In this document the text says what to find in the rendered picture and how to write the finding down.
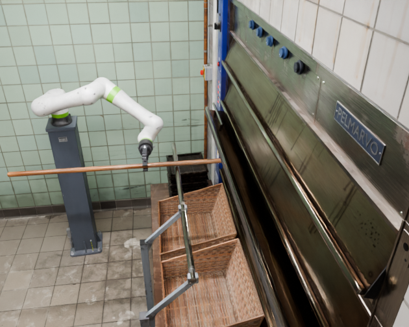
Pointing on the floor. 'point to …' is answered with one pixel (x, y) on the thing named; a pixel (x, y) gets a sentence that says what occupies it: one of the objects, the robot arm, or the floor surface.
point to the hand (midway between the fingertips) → (145, 165)
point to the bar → (145, 317)
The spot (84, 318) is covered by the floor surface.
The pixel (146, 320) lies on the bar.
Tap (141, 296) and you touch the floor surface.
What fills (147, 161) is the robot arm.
